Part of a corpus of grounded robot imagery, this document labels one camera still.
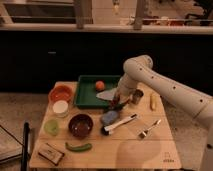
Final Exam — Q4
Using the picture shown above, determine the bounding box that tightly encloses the dark red bowl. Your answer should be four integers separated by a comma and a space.
68, 114, 93, 139

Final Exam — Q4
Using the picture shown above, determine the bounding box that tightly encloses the silver fork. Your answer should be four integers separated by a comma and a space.
138, 119, 161, 139

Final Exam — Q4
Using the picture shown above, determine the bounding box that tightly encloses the light green cup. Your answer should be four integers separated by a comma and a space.
44, 120, 59, 136

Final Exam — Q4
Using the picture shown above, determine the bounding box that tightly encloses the green chili pepper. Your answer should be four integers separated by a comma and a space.
65, 142, 92, 152

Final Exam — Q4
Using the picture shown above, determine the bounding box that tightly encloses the grey folded cloth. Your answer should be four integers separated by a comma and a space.
96, 88, 116, 101

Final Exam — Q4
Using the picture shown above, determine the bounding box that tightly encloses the white round container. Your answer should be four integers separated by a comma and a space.
52, 100, 68, 117

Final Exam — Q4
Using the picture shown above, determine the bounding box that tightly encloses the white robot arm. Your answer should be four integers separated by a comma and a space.
117, 55, 213, 171

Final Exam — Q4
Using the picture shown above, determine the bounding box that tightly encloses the metal cup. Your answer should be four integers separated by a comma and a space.
132, 89, 144, 105

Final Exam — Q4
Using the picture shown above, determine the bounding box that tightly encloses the orange tomato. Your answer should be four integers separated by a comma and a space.
95, 81, 105, 91

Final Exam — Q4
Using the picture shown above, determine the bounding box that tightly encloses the yellow banana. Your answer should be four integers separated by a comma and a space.
150, 93, 157, 111

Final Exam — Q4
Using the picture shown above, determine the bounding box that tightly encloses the black chair frame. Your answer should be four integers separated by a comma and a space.
21, 122, 30, 171

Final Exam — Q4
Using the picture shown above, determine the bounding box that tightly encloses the dark red grape bunch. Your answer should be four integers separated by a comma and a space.
109, 95, 129, 111

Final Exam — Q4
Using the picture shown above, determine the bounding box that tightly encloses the blue sponge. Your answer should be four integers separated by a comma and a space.
100, 111, 119, 126

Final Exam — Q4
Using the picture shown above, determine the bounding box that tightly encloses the green plastic tray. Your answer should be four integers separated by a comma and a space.
74, 75, 120, 109

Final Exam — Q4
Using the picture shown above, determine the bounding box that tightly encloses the orange plastic bowl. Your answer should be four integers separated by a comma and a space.
48, 85, 72, 102

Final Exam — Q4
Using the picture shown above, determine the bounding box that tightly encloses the white handled brush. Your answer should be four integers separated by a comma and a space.
101, 114, 137, 135

